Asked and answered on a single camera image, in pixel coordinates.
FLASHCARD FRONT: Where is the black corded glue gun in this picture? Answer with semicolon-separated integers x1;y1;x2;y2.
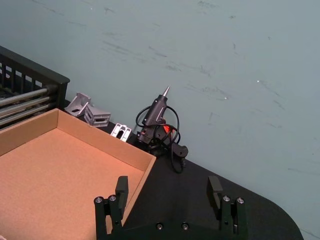
135;85;190;175

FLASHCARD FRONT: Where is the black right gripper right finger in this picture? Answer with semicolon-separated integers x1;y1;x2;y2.
206;175;249;236

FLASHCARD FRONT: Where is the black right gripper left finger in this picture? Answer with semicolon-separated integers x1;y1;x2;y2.
93;175;130;240

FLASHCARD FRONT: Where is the grey aluminium corner bracket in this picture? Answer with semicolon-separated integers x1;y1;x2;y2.
64;92;92;118
84;102;112;128

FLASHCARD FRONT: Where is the black rack with steel bars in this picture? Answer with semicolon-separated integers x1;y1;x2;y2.
0;45;71;131

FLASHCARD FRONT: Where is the shallow brown cardboard tray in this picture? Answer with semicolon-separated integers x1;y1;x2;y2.
0;108;157;240

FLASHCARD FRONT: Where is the white slotted metal bracket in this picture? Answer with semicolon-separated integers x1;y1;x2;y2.
110;122;133;142

